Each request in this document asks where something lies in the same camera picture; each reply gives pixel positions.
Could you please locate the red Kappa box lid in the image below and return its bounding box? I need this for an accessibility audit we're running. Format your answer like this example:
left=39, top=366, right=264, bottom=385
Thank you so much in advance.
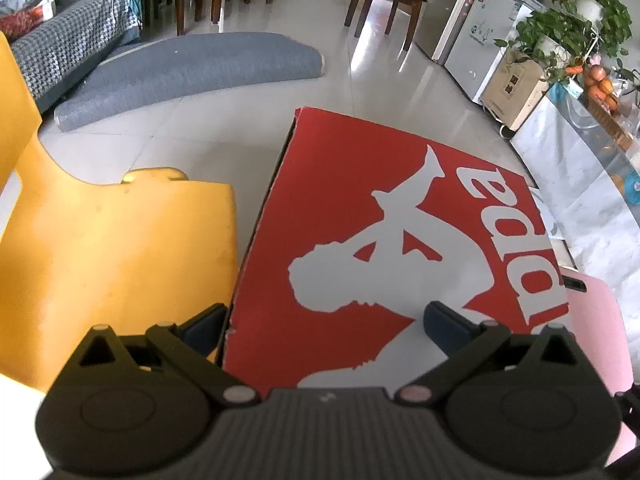
left=224, top=107, right=570, bottom=393

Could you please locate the pink lap desk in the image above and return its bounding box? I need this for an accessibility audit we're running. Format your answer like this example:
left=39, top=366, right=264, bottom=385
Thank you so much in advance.
left=558, top=265, right=639, bottom=470

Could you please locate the yellow plastic chair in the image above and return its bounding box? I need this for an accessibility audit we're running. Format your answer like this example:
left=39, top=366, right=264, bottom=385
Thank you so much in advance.
left=1, top=46, right=239, bottom=391

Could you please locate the white marble tv cabinet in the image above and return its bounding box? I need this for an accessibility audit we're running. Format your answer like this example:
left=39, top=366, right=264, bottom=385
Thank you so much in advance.
left=508, top=84, right=640, bottom=346

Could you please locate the blue round fan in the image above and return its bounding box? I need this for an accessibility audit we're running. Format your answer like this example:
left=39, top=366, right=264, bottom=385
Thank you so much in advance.
left=624, top=171, right=640, bottom=205

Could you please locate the brown cardboard carton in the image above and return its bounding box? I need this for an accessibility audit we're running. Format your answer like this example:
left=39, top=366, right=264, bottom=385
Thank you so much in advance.
left=480, top=49, right=549, bottom=132

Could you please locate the grey rolled floor mat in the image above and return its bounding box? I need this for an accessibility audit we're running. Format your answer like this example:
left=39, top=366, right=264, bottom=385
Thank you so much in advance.
left=53, top=32, right=324, bottom=132

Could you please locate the basket of oranges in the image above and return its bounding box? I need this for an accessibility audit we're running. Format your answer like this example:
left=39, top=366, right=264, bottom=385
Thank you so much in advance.
left=564, top=60, right=639, bottom=152

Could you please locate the houndstooth sofa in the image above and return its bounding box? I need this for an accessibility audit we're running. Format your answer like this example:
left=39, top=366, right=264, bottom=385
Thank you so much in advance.
left=11, top=0, right=140, bottom=112

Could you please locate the white chest freezer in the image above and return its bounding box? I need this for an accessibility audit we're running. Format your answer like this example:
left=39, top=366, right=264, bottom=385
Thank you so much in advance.
left=445, top=0, right=544, bottom=104

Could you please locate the green potted vine plant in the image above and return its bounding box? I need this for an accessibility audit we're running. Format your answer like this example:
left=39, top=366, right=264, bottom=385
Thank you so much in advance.
left=494, top=0, right=632, bottom=84

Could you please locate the silver refrigerator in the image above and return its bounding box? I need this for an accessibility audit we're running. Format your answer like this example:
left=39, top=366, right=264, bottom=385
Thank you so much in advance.
left=414, top=0, right=469, bottom=64

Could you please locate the red patterned blanket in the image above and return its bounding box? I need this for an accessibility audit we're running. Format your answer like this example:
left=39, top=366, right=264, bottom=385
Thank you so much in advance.
left=0, top=6, right=44, bottom=42

